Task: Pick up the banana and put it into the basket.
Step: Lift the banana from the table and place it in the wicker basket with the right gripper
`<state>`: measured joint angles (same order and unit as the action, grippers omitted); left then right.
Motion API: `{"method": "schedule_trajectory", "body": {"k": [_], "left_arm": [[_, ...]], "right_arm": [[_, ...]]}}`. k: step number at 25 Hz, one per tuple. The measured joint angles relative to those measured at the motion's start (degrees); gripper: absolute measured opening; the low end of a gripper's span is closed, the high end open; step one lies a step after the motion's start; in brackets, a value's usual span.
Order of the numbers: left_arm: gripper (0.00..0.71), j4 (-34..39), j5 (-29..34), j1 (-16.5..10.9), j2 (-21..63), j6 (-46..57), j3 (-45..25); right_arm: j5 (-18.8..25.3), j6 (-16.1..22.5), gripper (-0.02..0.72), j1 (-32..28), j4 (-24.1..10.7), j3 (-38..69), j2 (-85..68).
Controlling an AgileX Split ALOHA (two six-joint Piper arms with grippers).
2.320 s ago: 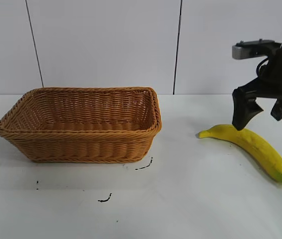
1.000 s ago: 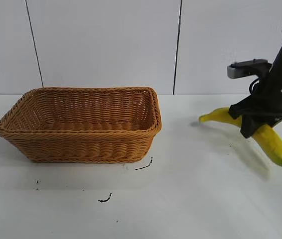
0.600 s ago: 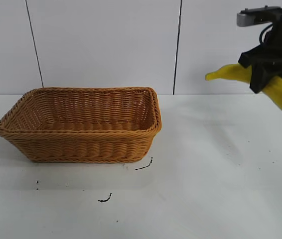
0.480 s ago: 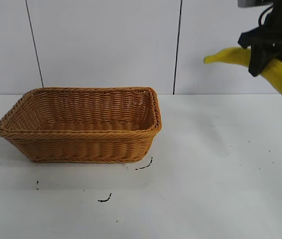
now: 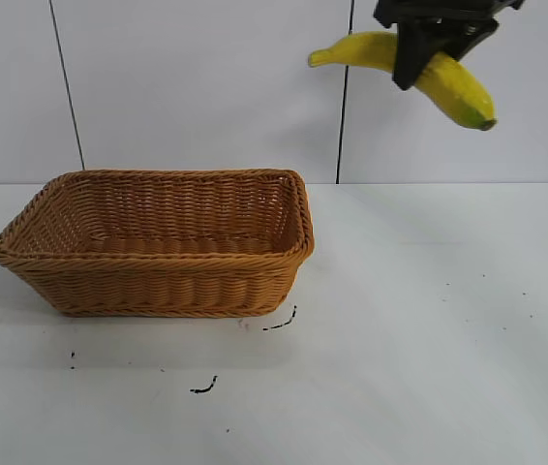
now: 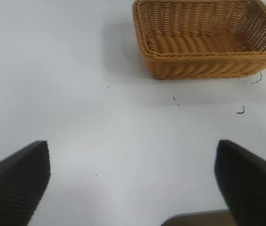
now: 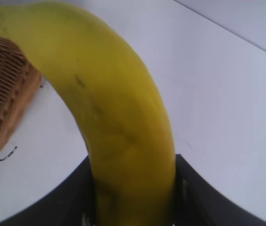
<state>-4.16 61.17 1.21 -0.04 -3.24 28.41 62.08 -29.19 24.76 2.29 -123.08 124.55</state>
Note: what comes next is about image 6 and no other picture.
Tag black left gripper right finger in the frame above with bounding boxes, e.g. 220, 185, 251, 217
214, 139, 266, 226

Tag brown woven wicker basket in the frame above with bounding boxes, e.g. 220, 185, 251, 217
132, 0, 266, 80

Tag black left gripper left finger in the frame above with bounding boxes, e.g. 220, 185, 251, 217
0, 140, 52, 226

